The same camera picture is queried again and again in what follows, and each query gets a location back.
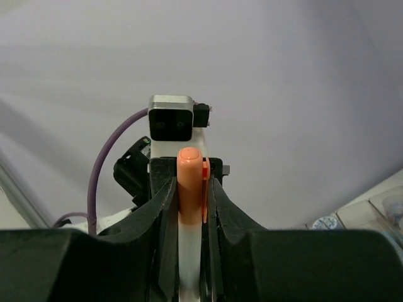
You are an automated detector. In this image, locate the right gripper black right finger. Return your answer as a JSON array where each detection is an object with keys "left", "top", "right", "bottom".
[{"left": 209, "top": 179, "right": 402, "bottom": 301}]

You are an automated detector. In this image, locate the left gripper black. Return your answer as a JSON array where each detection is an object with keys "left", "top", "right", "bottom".
[{"left": 149, "top": 157, "right": 230, "bottom": 200}]

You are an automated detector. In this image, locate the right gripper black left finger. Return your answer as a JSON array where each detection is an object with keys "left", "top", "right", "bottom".
[{"left": 1, "top": 179, "right": 176, "bottom": 301}]

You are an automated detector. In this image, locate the clear grey highlighter marker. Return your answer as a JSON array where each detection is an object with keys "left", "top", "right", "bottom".
[{"left": 177, "top": 147, "right": 203, "bottom": 301}]

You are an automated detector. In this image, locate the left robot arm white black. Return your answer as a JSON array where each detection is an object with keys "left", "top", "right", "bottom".
[{"left": 97, "top": 137, "right": 179, "bottom": 242}]

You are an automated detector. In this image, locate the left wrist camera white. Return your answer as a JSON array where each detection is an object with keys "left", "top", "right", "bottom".
[{"left": 148, "top": 94, "right": 211, "bottom": 159}]

